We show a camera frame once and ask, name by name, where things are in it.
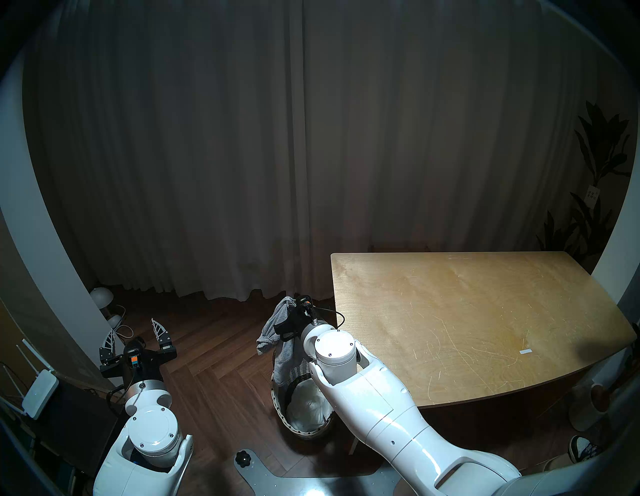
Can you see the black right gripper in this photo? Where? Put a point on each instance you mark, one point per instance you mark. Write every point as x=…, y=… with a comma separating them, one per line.
x=300, y=320

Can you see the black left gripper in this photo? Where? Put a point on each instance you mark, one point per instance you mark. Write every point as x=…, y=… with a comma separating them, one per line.
x=145, y=367

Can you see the grey garment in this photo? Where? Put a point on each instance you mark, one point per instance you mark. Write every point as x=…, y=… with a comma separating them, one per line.
x=285, y=355

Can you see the white garment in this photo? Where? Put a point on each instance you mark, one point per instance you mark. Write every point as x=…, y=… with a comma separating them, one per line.
x=310, y=407

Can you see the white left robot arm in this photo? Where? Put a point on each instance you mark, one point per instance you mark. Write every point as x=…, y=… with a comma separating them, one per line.
x=150, y=440

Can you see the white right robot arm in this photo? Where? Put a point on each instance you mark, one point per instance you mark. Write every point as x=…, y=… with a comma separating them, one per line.
x=390, y=415

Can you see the woven wicker laundry hamper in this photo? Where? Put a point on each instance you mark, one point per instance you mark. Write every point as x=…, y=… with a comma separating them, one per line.
x=282, y=410

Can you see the white mushroom lamp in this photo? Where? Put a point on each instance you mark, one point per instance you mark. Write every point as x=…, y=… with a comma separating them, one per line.
x=101, y=296

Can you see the dark low cabinet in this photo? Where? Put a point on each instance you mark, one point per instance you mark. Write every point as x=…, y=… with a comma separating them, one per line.
x=75, y=430

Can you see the white wifi router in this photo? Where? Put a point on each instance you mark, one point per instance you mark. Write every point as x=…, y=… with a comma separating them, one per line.
x=41, y=395

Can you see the black base knob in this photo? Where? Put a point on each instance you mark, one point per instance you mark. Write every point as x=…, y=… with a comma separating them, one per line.
x=242, y=458

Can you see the long pleated curtain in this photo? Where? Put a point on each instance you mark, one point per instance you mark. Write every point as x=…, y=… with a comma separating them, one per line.
x=300, y=150

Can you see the light wooden table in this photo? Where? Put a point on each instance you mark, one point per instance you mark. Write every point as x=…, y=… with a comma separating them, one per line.
x=475, y=320

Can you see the white cylindrical plant pot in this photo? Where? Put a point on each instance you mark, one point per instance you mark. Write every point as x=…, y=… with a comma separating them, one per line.
x=587, y=412

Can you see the black white sneaker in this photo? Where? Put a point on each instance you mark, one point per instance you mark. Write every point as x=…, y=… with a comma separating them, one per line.
x=584, y=448

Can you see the white paper plant tag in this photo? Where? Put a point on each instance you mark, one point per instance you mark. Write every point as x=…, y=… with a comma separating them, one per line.
x=592, y=196

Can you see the tall leafy houseplant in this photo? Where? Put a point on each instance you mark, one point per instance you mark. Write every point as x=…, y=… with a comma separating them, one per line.
x=602, y=150

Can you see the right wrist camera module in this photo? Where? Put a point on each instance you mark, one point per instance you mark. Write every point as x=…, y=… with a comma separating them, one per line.
x=306, y=301

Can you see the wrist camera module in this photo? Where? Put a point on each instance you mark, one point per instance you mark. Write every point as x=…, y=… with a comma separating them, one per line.
x=306, y=301
x=133, y=360

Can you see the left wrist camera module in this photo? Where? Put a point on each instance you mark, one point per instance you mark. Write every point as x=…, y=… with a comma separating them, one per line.
x=133, y=360

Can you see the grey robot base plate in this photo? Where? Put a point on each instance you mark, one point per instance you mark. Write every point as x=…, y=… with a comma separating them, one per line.
x=310, y=485

